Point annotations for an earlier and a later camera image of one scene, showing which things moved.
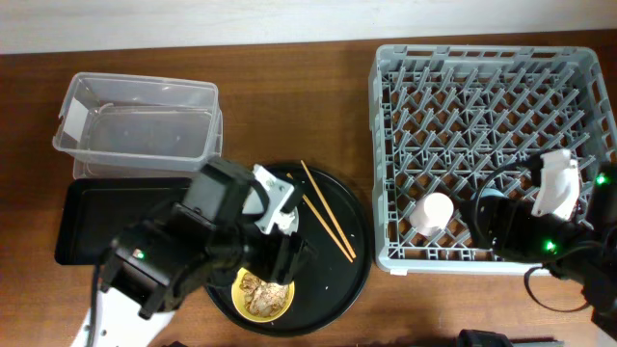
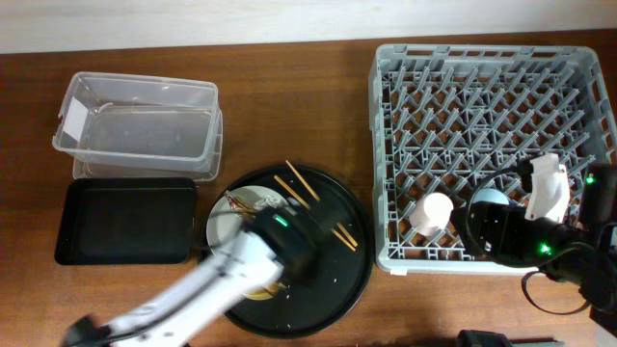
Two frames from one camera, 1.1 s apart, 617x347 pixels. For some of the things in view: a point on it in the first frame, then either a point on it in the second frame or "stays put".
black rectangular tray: (94, 211) stays put
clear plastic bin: (118, 126) stays put
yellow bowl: (242, 306) -> (266, 291)
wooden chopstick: (330, 211) -> (296, 173)
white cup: (433, 211) stays put
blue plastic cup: (492, 192) stays put
